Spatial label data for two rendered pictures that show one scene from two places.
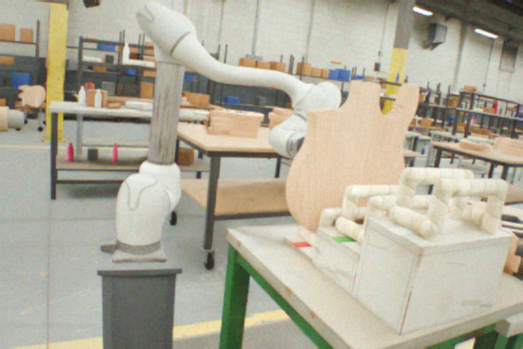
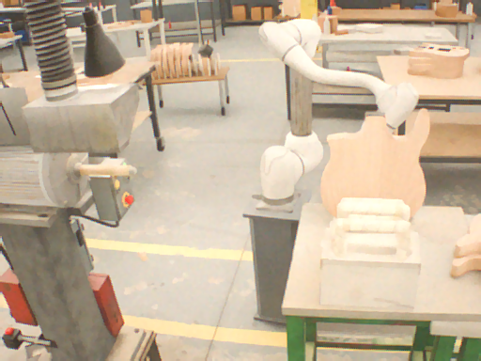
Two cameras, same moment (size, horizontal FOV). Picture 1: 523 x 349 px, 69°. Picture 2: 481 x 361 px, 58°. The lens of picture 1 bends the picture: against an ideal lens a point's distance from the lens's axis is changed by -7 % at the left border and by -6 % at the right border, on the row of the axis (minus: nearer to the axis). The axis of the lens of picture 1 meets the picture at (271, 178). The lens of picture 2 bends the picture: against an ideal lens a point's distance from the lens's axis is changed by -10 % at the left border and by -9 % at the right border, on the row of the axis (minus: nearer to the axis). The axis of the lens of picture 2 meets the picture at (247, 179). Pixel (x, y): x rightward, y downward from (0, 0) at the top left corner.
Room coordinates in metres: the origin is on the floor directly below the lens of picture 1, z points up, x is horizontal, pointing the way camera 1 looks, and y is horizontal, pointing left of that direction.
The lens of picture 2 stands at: (-0.21, -0.81, 1.88)
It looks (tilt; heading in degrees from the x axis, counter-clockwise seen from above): 28 degrees down; 43
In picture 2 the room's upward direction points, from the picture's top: 5 degrees counter-clockwise
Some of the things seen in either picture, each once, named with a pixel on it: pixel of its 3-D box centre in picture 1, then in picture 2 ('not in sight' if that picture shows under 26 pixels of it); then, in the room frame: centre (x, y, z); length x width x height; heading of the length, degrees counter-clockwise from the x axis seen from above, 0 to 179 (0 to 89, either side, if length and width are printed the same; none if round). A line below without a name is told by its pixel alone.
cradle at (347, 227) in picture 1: (353, 230); not in sight; (0.84, -0.19, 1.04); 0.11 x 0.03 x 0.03; 28
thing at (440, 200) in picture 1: (437, 214); (340, 239); (0.67, -0.29, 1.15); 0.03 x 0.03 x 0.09
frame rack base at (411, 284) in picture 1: (432, 266); (369, 269); (0.75, -0.35, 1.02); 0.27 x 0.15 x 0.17; 118
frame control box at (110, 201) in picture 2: not in sight; (97, 197); (0.55, 0.75, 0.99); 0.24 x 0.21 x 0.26; 119
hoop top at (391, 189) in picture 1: (380, 191); (372, 203); (0.92, -0.26, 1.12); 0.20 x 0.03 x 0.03; 117
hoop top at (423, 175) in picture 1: (439, 175); (373, 209); (0.78, -0.33, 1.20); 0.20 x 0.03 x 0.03; 117
